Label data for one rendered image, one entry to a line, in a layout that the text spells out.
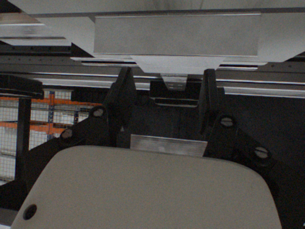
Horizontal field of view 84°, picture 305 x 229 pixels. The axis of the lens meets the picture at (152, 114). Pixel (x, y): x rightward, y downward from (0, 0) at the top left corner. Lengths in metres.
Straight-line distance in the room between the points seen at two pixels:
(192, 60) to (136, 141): 0.10
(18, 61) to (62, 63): 0.14
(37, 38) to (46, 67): 0.30
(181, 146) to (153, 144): 0.03
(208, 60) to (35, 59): 0.51
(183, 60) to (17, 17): 0.18
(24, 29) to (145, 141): 0.19
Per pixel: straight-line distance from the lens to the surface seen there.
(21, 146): 1.35
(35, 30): 0.25
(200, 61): 0.17
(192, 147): 0.19
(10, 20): 0.26
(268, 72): 0.47
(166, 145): 0.19
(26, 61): 0.62
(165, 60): 0.17
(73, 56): 0.22
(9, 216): 0.26
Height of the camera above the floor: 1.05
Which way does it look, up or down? 1 degrees up
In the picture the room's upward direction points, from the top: 176 degrees counter-clockwise
